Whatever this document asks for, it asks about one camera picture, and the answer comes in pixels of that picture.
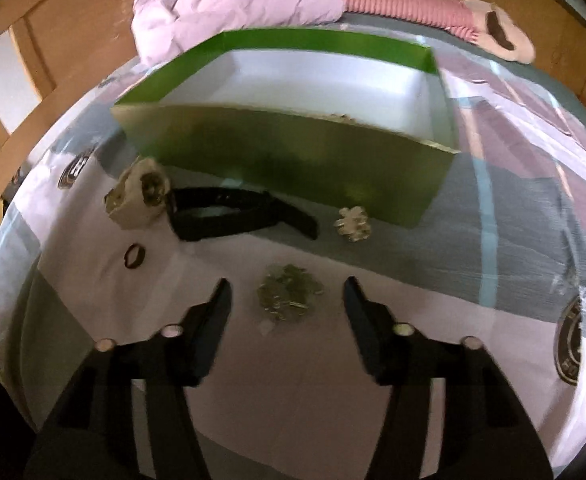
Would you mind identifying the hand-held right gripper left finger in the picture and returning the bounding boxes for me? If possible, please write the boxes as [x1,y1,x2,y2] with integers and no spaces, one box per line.
[25,277,234,480]

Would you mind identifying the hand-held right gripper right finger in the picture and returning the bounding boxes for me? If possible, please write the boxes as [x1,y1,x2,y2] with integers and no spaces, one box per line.
[342,276,556,480]

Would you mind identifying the silver chain trinket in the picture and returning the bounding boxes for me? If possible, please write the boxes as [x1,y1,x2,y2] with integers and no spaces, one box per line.
[257,264,324,322]

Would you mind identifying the green cardboard box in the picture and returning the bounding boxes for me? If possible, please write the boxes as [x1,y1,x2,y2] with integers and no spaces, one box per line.
[112,29,461,227]

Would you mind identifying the plaid bed sheet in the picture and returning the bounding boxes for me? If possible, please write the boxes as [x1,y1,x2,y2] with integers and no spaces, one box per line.
[0,25,586,480]

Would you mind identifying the black wrist watch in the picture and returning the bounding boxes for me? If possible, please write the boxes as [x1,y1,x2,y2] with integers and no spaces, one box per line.
[165,187,320,242]

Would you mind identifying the small pale flower brooch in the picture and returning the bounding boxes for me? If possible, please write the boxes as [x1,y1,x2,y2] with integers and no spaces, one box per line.
[334,206,372,243]

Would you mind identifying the pink quilt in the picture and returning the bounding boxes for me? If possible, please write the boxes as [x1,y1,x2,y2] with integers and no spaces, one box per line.
[132,0,344,67]

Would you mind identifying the plush toy with striped shirt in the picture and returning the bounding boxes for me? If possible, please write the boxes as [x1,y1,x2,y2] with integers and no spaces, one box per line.
[318,0,536,65]

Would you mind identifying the small dark ring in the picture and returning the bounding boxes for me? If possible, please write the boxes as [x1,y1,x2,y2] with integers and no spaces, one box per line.
[124,243,146,270]

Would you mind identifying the white chunky bracelet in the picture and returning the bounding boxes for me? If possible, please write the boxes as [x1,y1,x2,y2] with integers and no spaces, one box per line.
[104,156,170,228]

